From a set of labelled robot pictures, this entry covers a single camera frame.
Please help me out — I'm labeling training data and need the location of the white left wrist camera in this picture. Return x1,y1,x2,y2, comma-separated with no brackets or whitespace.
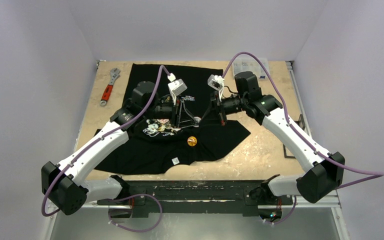
167,73,188,99

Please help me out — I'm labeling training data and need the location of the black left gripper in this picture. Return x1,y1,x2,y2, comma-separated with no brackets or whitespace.
144,93,198,129

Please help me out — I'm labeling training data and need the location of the red handled adjustable wrench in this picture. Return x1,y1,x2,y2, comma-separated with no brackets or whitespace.
99,68,121,107

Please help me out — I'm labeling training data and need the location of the aluminium black mounting rail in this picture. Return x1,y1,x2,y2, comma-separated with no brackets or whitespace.
47,178,342,220

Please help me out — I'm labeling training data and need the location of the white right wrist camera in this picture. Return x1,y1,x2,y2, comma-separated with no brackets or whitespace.
207,74,225,98

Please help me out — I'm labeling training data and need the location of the black open display case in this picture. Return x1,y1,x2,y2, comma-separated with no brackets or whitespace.
282,113,306,159

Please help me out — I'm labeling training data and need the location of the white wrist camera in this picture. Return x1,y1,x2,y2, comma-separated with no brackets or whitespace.
167,73,188,99
207,74,225,98

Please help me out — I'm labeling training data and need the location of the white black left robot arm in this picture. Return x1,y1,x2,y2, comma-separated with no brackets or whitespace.
41,79,187,217

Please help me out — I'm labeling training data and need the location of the orange yellow round brooch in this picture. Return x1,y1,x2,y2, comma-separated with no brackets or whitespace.
187,136,198,147

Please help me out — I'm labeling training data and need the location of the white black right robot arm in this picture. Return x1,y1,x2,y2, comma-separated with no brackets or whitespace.
206,71,345,204

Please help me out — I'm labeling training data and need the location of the clear plastic organizer box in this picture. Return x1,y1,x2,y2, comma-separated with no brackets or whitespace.
231,55,268,80

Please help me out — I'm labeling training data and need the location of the black floral print t-shirt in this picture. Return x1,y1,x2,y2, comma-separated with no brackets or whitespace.
95,64,250,175

